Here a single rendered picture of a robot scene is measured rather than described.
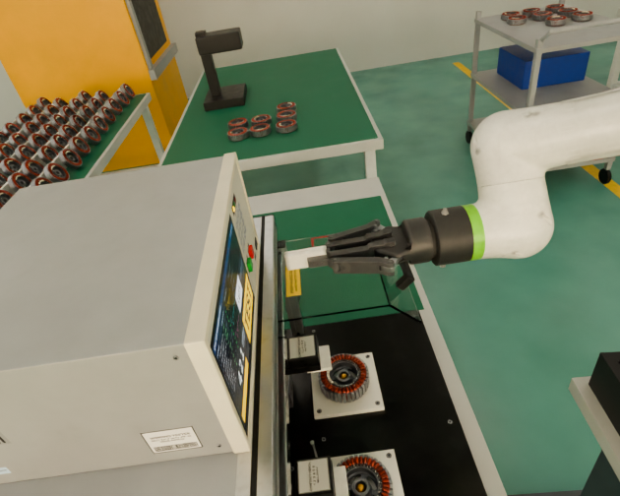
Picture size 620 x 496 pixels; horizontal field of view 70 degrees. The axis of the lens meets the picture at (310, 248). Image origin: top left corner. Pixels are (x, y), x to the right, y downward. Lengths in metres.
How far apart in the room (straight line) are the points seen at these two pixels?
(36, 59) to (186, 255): 3.89
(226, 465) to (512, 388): 1.59
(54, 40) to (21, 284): 3.71
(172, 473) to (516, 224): 0.59
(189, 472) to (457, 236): 0.49
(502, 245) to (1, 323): 0.68
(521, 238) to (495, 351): 1.44
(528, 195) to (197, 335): 0.53
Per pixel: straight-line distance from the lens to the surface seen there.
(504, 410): 1.99
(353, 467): 0.91
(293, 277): 0.88
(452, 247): 0.72
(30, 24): 4.33
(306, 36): 5.82
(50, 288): 0.62
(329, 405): 1.02
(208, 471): 0.61
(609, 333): 2.37
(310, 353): 0.93
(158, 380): 0.51
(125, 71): 4.17
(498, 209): 0.75
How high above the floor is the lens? 1.63
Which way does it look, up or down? 36 degrees down
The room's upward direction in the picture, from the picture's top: 10 degrees counter-clockwise
